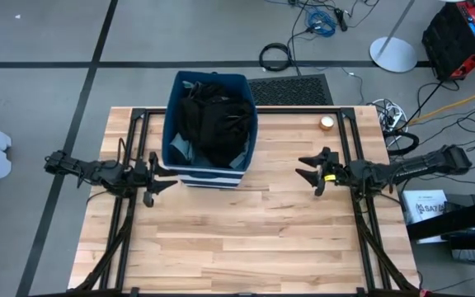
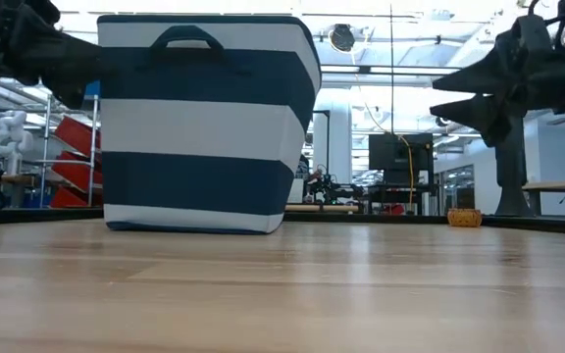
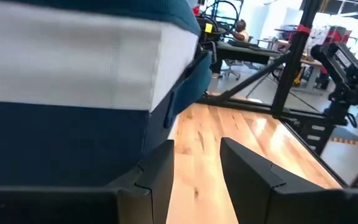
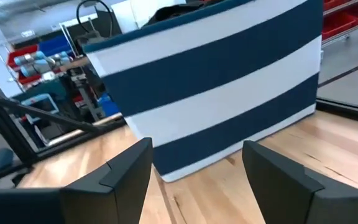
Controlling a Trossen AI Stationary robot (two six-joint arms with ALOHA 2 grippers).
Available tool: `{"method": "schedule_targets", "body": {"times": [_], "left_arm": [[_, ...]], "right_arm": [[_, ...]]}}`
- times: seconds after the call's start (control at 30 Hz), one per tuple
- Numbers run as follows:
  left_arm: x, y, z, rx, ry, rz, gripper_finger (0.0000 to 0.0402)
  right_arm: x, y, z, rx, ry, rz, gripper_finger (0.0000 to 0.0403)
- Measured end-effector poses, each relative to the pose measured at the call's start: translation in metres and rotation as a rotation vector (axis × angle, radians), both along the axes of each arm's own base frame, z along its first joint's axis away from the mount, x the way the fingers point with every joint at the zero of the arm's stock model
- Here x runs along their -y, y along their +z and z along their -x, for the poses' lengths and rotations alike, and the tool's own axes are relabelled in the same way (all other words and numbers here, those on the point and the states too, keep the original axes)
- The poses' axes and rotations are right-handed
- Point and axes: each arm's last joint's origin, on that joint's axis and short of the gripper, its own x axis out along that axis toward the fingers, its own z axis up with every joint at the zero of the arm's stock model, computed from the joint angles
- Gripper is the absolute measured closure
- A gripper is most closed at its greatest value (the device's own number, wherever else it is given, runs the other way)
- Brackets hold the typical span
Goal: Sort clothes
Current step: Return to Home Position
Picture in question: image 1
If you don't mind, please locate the white round stand base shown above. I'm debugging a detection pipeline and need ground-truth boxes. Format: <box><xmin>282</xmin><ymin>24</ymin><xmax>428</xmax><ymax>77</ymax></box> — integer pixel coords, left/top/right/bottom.
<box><xmin>369</xmin><ymin>0</ymin><xmax>420</xmax><ymax>73</ymax></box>

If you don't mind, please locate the black garment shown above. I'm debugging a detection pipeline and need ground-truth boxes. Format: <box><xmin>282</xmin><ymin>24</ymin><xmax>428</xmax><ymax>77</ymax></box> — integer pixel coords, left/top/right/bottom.
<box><xmin>174</xmin><ymin>81</ymin><xmax>255</xmax><ymax>169</ymax></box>

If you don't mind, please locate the red black tool case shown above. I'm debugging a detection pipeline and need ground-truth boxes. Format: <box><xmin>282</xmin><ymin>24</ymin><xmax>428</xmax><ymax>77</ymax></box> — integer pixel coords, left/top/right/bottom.
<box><xmin>421</xmin><ymin>0</ymin><xmax>475</xmax><ymax>82</ymax></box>

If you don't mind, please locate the black power strip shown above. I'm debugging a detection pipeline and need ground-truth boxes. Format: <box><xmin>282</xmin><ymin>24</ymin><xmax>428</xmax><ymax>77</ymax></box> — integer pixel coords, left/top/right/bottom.
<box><xmin>333</xmin><ymin>7</ymin><xmax>349</xmax><ymax>32</ymax></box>

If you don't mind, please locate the black aluminium table frame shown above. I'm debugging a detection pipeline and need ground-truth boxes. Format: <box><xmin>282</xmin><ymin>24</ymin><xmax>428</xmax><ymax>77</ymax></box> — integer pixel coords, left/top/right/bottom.
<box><xmin>72</xmin><ymin>106</ymin><xmax>421</xmax><ymax>297</ymax></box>

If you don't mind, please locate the navy white striped fabric bin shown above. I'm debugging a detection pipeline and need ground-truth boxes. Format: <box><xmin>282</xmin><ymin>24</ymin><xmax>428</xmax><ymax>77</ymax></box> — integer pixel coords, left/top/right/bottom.
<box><xmin>161</xmin><ymin>70</ymin><xmax>260</xmax><ymax>191</ymax></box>

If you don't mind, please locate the blue cable coil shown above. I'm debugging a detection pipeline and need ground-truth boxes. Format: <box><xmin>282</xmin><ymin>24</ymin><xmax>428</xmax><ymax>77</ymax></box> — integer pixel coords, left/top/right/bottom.
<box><xmin>304</xmin><ymin>7</ymin><xmax>338</xmax><ymax>39</ymax></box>

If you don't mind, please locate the coiled black cable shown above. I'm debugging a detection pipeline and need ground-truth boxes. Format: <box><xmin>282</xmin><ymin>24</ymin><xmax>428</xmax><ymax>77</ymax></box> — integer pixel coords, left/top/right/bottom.
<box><xmin>258</xmin><ymin>42</ymin><xmax>293</xmax><ymax>73</ymax></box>

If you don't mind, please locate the thick black hose loop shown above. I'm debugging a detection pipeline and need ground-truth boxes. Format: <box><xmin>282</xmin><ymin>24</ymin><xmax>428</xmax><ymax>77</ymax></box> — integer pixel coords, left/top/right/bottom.
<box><xmin>384</xmin><ymin>130</ymin><xmax>421</xmax><ymax>158</ymax></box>

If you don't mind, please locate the white cardboard box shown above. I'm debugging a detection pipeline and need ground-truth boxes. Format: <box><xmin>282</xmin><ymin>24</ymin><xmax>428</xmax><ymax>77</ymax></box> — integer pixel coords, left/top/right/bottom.
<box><xmin>400</xmin><ymin>189</ymin><xmax>449</xmax><ymax>245</ymax></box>

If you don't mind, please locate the round wooden disc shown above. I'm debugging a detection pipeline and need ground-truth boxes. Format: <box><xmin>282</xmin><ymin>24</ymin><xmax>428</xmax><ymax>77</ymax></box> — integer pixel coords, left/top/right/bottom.
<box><xmin>319</xmin><ymin>115</ymin><xmax>336</xmax><ymax>132</ymax></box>

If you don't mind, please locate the long wooden stick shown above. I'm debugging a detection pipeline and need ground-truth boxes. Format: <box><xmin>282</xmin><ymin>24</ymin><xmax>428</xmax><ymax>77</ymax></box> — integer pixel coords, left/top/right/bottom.
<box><xmin>407</xmin><ymin>85</ymin><xmax>475</xmax><ymax>125</ymax></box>

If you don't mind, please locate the black beam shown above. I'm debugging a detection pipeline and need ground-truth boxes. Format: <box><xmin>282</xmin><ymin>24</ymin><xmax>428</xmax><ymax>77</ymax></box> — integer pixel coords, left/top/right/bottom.
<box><xmin>406</xmin><ymin>196</ymin><xmax>475</xmax><ymax>242</ymax></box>

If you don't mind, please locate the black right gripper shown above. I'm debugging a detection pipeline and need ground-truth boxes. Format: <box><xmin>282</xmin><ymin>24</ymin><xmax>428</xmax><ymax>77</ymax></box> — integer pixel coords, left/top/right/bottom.
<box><xmin>294</xmin><ymin>146</ymin><xmax>349</xmax><ymax>198</ymax></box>

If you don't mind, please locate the white power strip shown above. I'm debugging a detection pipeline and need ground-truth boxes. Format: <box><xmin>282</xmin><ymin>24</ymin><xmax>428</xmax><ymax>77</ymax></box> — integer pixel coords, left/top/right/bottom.
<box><xmin>379</xmin><ymin>98</ymin><xmax>408</xmax><ymax>130</ymax></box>

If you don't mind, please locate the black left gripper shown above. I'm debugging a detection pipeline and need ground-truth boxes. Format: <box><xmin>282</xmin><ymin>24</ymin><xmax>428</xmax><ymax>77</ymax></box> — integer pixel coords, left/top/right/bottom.
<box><xmin>134</xmin><ymin>150</ymin><xmax>180</xmax><ymax>209</ymax></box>

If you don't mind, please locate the black floor mat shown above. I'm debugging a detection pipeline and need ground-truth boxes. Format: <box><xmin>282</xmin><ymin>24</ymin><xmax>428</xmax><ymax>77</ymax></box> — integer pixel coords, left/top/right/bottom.
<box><xmin>247</xmin><ymin>73</ymin><xmax>334</xmax><ymax>106</ymax></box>

